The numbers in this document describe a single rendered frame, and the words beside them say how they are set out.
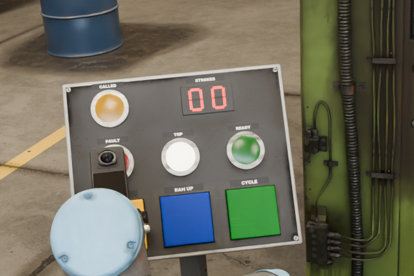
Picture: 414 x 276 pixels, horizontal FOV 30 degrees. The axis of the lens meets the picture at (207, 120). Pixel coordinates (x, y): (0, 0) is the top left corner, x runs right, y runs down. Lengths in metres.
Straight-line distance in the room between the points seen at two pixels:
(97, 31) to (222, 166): 4.55
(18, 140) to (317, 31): 3.13
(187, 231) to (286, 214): 0.15
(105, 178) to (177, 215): 0.20
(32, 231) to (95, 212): 2.58
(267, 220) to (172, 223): 0.14
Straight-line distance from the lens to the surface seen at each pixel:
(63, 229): 0.78
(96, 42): 5.70
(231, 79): 1.20
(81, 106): 1.20
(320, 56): 1.37
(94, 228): 0.78
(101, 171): 1.00
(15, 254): 3.21
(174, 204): 1.16
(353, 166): 1.41
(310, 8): 1.35
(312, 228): 1.47
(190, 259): 1.33
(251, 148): 1.18
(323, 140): 1.42
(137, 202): 1.16
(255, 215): 1.17
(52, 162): 3.98
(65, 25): 5.68
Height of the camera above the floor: 1.57
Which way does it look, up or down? 21 degrees down
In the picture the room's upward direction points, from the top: 4 degrees counter-clockwise
